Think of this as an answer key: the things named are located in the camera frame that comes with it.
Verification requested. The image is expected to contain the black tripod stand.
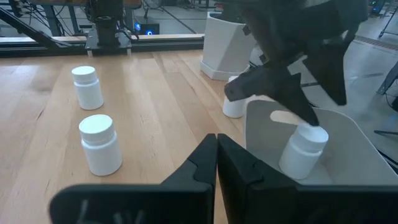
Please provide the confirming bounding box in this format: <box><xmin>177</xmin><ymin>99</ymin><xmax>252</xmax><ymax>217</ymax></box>
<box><xmin>376</xmin><ymin>60</ymin><xmax>398</xmax><ymax>96</ymax></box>

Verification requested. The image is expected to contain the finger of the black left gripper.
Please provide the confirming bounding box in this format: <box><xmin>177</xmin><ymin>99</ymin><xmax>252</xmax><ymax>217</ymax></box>
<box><xmin>303</xmin><ymin>39</ymin><xmax>349</xmax><ymax>106</ymax></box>
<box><xmin>223</xmin><ymin>60</ymin><xmax>320</xmax><ymax>127</ymax></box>

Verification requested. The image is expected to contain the black computer blue light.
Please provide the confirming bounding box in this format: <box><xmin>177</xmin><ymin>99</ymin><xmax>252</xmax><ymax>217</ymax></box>
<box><xmin>133</xmin><ymin>16</ymin><xmax>161</xmax><ymax>36</ymax></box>

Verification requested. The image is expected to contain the white angular planter pot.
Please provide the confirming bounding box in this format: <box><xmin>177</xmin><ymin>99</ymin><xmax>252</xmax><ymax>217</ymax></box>
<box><xmin>200</xmin><ymin>11</ymin><xmax>258</xmax><ymax>82</ymax></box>

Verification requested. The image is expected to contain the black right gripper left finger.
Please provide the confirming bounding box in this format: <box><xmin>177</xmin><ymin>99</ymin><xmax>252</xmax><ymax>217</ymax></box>
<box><xmin>49</xmin><ymin>133</ymin><xmax>218</xmax><ymax>224</ymax></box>

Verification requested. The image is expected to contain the white pill bottle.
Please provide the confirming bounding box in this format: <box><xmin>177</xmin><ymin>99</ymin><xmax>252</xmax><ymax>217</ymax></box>
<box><xmin>71</xmin><ymin>65</ymin><xmax>105</xmax><ymax>111</ymax></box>
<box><xmin>78</xmin><ymin>114</ymin><xmax>124</xmax><ymax>177</ymax></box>
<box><xmin>221</xmin><ymin>75</ymin><xmax>249</xmax><ymax>119</ymax></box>
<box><xmin>278</xmin><ymin>121</ymin><xmax>330</xmax><ymax>180</ymax></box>

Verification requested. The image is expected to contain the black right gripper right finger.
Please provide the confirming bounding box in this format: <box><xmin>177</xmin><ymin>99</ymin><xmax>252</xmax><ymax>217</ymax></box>
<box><xmin>216</xmin><ymin>133</ymin><xmax>398</xmax><ymax>224</ymax></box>

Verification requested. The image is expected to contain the white plastic basket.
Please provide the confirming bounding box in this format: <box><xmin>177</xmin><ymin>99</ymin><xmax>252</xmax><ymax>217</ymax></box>
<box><xmin>244</xmin><ymin>95</ymin><xmax>398</xmax><ymax>187</ymax></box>

